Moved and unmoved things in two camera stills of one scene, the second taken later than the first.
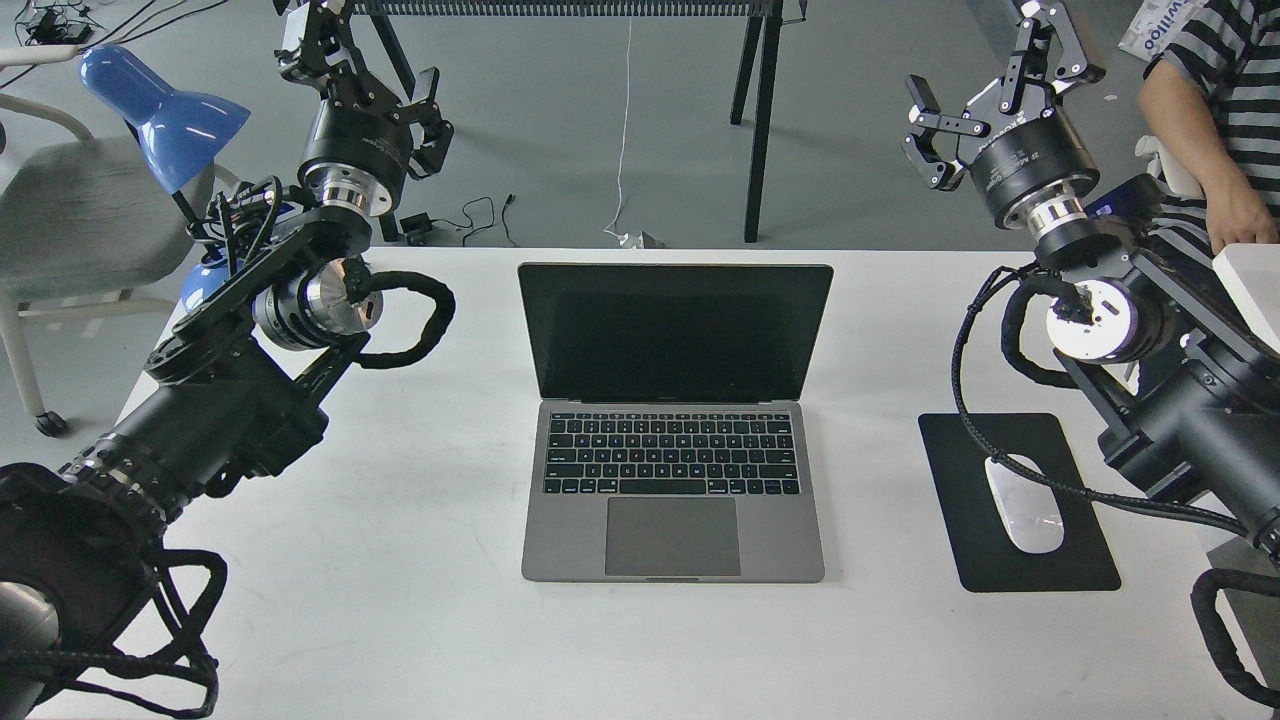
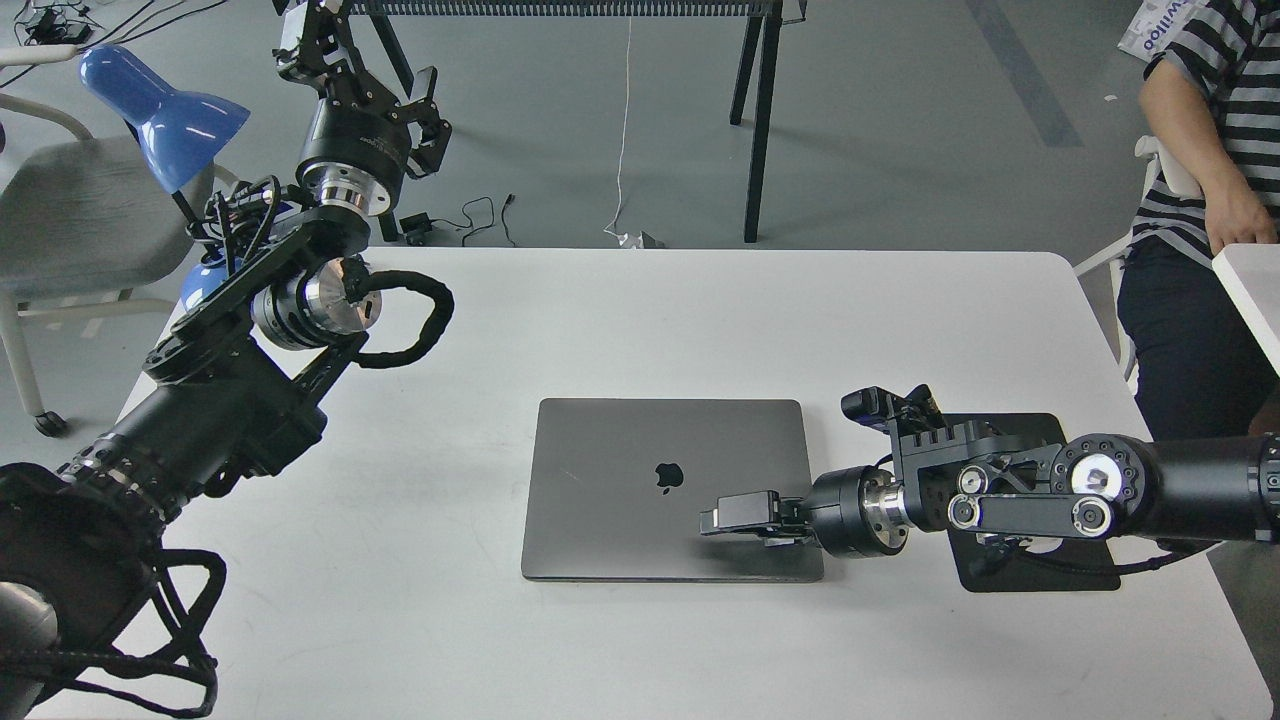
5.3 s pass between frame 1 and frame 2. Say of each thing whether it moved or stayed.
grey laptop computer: moved
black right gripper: moved
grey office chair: stayed
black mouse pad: stayed
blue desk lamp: stayed
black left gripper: stayed
